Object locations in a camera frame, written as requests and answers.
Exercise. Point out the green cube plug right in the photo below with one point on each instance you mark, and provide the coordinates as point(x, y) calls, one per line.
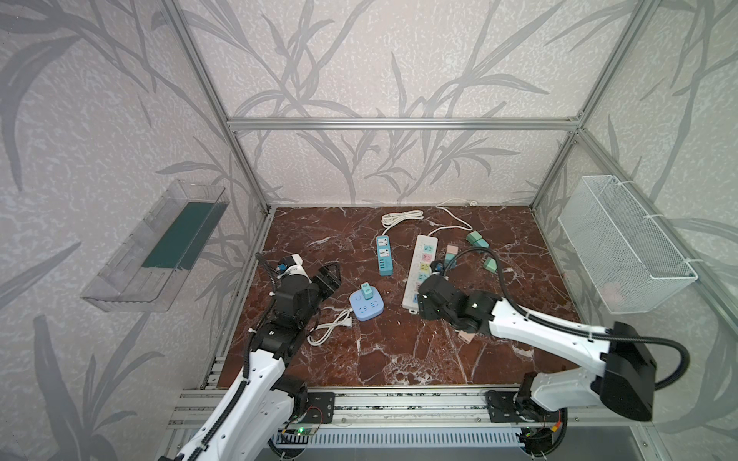
point(490, 265)

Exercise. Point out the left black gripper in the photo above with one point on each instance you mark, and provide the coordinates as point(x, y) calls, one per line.
point(322, 282)

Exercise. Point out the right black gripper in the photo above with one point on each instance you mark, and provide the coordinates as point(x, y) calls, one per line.
point(426, 296)

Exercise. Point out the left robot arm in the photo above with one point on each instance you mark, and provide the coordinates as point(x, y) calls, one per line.
point(263, 398)

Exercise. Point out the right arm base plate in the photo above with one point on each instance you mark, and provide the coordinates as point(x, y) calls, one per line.
point(501, 407)

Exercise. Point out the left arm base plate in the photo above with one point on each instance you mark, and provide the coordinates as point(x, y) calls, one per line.
point(314, 408)

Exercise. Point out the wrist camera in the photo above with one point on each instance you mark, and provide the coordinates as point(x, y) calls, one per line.
point(290, 266)
point(438, 267)

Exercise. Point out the clear plastic tray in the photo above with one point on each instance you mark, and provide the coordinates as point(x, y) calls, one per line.
point(149, 269)

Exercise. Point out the teal USB power strip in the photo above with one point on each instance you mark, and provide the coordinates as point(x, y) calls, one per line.
point(385, 262)

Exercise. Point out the pink cube plug front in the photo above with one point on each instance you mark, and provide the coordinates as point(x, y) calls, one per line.
point(466, 337)

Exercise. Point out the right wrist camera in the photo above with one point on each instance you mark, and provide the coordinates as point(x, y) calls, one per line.
point(438, 267)

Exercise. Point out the green double cube plug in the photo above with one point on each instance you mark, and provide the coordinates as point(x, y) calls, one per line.
point(475, 239)

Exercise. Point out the white wire mesh basket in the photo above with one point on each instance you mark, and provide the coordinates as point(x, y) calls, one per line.
point(632, 263)

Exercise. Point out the aluminium cage frame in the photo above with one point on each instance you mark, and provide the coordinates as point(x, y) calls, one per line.
point(654, 83)

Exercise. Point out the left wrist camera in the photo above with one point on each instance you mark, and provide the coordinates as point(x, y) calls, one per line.
point(290, 266)

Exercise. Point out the aluminium front rail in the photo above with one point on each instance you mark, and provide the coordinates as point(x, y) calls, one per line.
point(398, 407)

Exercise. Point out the long white power strip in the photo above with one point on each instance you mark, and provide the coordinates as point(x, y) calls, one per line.
point(420, 269)

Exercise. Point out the blue square power socket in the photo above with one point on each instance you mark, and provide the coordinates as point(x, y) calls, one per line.
point(365, 310)

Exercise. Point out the pink teal cube plug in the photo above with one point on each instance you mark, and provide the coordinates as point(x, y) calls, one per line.
point(450, 255)

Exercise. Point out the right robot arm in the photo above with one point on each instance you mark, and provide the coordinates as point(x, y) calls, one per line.
point(615, 367)

